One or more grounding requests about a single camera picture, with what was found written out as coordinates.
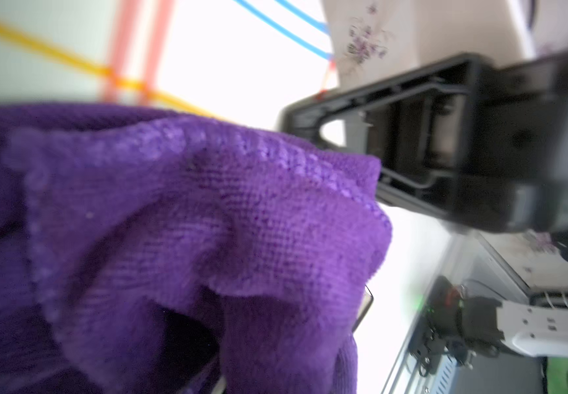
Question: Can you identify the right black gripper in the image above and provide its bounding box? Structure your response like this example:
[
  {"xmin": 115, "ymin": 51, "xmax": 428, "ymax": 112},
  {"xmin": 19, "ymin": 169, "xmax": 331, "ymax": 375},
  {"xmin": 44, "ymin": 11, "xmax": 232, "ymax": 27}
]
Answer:
[{"xmin": 376, "ymin": 50, "xmax": 568, "ymax": 233}]

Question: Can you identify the purple knitted cloth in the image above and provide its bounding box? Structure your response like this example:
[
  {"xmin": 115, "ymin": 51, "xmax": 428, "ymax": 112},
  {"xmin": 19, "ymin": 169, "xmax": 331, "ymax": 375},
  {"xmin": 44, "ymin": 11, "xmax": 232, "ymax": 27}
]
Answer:
[{"xmin": 0, "ymin": 103, "xmax": 392, "ymax": 393}]

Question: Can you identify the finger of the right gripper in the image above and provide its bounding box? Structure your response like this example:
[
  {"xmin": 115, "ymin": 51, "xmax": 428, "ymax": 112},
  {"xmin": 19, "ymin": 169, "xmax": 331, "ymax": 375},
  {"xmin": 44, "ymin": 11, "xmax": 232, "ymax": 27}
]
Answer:
[{"xmin": 281, "ymin": 54, "xmax": 476, "ymax": 148}]

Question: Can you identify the plaid round plate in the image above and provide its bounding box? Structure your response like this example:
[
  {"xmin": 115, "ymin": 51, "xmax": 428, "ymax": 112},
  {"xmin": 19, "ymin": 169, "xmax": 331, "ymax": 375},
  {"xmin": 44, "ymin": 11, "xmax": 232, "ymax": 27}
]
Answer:
[{"xmin": 0, "ymin": 1, "xmax": 338, "ymax": 130}]

